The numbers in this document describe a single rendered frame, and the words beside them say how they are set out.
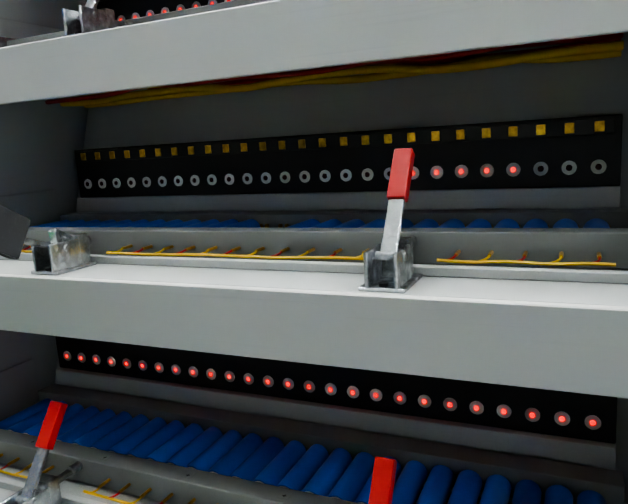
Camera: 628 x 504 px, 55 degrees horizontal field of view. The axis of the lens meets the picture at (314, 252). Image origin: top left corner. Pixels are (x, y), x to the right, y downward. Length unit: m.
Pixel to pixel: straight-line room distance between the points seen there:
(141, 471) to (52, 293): 0.15
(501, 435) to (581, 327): 0.19
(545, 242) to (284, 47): 0.21
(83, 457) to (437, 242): 0.33
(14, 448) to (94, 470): 0.09
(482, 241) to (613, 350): 0.11
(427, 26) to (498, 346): 0.19
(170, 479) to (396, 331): 0.23
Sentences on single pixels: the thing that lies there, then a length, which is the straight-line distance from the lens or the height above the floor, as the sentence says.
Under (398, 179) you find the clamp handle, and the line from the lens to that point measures 0.38.
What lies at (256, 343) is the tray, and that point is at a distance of 0.38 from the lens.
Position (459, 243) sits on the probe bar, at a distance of 0.40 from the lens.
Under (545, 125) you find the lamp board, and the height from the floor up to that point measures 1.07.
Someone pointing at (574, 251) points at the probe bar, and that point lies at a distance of 0.39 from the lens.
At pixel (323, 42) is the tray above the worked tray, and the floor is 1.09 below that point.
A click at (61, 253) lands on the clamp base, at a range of 0.49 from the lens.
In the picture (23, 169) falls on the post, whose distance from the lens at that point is 0.72.
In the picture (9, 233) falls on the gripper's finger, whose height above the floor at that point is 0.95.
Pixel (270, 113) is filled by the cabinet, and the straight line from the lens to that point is 0.64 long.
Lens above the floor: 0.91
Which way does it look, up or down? 7 degrees up
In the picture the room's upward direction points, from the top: 4 degrees clockwise
